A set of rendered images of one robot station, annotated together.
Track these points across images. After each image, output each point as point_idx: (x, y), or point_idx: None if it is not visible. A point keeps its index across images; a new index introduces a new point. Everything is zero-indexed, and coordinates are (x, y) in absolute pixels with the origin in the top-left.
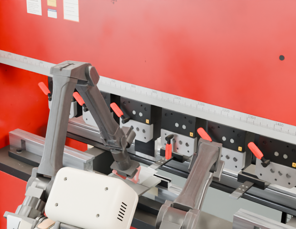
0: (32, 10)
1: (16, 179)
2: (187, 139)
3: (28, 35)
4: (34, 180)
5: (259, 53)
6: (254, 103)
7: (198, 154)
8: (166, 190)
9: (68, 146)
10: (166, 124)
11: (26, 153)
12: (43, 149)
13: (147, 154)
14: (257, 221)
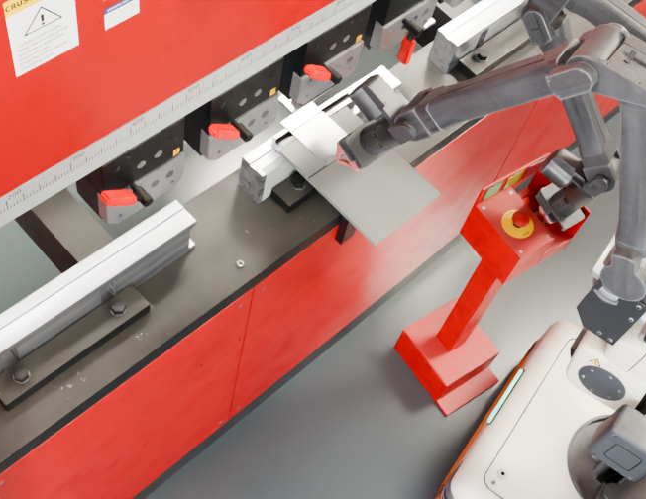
0: (41, 55)
1: (92, 409)
2: (428, 3)
3: (23, 132)
4: None
5: None
6: None
7: (605, 5)
8: (360, 111)
9: (108, 246)
10: (395, 12)
11: (39, 359)
12: None
13: (323, 92)
14: (479, 23)
